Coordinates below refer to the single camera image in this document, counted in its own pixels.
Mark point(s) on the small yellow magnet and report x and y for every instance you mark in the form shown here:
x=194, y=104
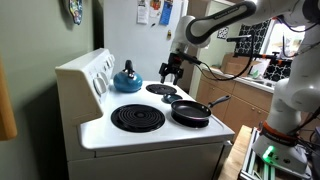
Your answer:
x=169, y=34

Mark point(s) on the orange black clamp stand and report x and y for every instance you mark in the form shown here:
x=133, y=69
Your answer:
x=273, y=58

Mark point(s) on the white stove knob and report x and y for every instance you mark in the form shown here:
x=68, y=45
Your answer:
x=104, y=77
x=112, y=59
x=108, y=64
x=99, y=86

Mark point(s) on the colourful decorative wall plate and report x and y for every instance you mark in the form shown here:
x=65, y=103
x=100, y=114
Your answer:
x=76, y=11

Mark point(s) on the small patterned wall tile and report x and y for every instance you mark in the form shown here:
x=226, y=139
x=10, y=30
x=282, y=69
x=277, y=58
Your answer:
x=223, y=32

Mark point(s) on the wooden table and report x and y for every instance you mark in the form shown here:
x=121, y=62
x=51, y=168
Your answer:
x=233, y=156

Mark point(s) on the cardboard box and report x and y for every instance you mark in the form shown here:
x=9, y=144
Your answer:
x=233, y=63

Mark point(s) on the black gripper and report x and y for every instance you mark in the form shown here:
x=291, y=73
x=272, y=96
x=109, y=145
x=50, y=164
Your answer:
x=175, y=61

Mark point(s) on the orange white photo card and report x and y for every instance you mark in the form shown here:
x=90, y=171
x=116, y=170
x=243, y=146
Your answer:
x=155, y=7

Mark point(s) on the large black coil burner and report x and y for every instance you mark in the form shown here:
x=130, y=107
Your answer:
x=137, y=117
x=161, y=89

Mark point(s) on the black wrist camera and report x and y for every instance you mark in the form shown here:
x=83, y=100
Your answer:
x=190, y=57

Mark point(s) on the blue teapot kettle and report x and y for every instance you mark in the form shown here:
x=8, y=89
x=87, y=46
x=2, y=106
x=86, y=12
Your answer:
x=127, y=81

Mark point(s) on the brown wooden door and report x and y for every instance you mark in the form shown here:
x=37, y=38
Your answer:
x=189, y=86

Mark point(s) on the wooden kitchen cabinets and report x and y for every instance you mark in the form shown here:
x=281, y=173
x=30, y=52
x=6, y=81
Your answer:
x=240, y=100

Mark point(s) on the white paper sheet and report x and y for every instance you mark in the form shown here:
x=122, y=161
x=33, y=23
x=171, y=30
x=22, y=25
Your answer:
x=142, y=11

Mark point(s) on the aluminium robot stand frame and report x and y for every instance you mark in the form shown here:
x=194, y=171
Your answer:
x=253, y=166

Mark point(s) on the green item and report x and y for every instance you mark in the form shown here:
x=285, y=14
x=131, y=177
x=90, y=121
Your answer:
x=256, y=73

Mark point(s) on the black stereo camera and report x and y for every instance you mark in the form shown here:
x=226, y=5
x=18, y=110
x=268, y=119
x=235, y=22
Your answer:
x=239, y=38

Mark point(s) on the blue paper sheet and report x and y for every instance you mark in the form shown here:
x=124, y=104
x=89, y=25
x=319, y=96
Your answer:
x=166, y=12

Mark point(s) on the black frying pan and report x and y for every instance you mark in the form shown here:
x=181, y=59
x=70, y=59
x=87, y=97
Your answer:
x=190, y=109

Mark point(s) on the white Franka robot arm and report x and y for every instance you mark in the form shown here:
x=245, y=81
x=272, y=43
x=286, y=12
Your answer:
x=293, y=86

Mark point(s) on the white refrigerator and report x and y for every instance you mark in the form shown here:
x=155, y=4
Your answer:
x=133, y=50

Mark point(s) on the white electric stove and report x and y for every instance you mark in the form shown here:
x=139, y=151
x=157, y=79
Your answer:
x=150, y=140

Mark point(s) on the black white patterned curtain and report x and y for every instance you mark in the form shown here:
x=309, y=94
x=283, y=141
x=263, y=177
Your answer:
x=256, y=36

